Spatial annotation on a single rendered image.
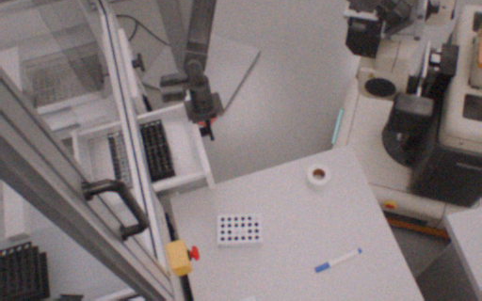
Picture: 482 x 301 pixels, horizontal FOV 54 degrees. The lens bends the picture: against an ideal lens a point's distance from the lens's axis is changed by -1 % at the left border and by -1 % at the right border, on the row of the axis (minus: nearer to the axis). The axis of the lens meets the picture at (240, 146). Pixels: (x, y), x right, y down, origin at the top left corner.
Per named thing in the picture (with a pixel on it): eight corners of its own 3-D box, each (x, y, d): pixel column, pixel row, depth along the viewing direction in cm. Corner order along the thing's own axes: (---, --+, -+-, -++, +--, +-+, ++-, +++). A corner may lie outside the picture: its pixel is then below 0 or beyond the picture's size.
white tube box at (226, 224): (261, 217, 139) (261, 213, 136) (263, 245, 135) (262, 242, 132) (218, 219, 140) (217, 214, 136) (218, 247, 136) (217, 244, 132)
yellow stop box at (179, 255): (189, 245, 128) (184, 237, 122) (196, 271, 125) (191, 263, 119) (170, 251, 128) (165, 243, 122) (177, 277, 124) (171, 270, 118)
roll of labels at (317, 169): (313, 166, 146) (313, 159, 143) (333, 176, 144) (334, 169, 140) (301, 183, 143) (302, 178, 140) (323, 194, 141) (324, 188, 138)
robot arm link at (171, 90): (200, 60, 117) (200, 48, 124) (153, 67, 117) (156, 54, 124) (207, 104, 123) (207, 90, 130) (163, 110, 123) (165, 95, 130)
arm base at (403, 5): (414, 23, 112) (421, -13, 118) (391, 3, 110) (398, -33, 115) (386, 39, 120) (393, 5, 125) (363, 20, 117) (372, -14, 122)
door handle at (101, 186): (152, 219, 77) (118, 167, 61) (155, 234, 76) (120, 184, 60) (123, 229, 77) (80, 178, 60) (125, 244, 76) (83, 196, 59)
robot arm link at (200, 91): (209, 87, 121) (207, 70, 124) (182, 90, 121) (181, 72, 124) (212, 102, 127) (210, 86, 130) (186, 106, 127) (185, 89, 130)
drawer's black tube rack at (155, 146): (165, 130, 147) (160, 118, 142) (177, 179, 139) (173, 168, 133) (94, 150, 146) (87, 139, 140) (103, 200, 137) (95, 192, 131)
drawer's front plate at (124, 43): (131, 49, 167) (122, 27, 157) (147, 116, 152) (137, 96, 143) (126, 51, 166) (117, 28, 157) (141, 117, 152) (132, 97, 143)
